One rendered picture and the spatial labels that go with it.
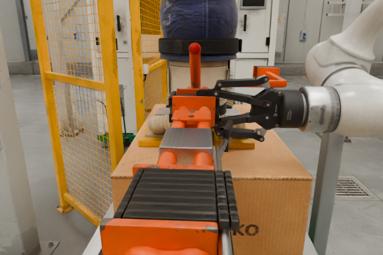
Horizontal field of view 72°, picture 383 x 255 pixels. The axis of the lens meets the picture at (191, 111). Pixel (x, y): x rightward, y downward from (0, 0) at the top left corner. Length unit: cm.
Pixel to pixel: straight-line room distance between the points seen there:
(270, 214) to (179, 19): 48
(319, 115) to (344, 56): 17
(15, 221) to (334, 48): 160
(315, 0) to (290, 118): 959
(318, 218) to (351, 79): 80
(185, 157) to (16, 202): 143
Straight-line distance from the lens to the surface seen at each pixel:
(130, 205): 20
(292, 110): 52
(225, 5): 71
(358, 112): 55
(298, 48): 987
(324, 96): 54
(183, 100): 50
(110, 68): 124
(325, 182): 120
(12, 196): 165
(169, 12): 71
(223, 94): 51
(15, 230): 176
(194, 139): 33
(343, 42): 66
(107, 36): 124
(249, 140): 68
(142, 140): 68
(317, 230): 132
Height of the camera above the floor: 121
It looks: 15 degrees down
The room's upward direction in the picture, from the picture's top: straight up
